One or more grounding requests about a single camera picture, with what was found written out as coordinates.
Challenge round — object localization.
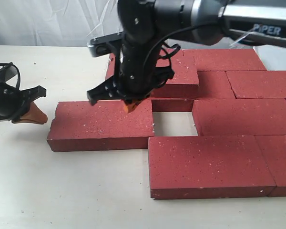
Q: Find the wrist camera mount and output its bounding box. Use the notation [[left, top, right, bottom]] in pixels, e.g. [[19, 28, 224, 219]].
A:
[[0, 65, 18, 82], [87, 32, 123, 57]]

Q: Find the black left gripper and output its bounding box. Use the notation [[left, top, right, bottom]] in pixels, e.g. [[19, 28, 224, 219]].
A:
[[0, 83, 48, 125]]

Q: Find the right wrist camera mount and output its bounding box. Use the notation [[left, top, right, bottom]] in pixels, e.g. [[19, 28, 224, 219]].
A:
[[87, 32, 123, 57]]

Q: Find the back row right red brick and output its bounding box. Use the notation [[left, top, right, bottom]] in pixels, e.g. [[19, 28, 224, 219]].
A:
[[183, 49, 266, 71]]

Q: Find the second row right red brick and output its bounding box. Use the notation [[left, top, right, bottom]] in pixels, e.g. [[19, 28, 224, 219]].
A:
[[226, 71, 286, 100]]

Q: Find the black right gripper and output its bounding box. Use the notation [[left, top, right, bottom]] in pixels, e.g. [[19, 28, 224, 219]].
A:
[[87, 35, 175, 113]]

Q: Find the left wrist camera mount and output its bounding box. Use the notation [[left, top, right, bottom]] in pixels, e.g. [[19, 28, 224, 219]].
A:
[[0, 65, 18, 82]]

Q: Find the front row large red brick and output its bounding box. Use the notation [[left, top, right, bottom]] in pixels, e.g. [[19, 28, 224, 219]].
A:
[[148, 135, 276, 200]]

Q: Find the white plastic backdrop sheet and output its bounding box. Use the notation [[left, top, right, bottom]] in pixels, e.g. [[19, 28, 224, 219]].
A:
[[0, 0, 286, 50]]

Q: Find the third row red brick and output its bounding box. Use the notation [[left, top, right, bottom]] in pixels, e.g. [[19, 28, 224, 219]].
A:
[[192, 99, 286, 136]]

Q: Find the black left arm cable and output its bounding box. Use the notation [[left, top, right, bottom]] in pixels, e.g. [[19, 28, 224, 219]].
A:
[[0, 62, 21, 93]]

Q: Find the white plastic tray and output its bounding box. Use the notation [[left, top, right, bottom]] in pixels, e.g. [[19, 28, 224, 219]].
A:
[[253, 45, 286, 71]]

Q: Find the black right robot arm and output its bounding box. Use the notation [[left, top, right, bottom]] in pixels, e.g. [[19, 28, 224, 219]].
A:
[[87, 0, 286, 112]]

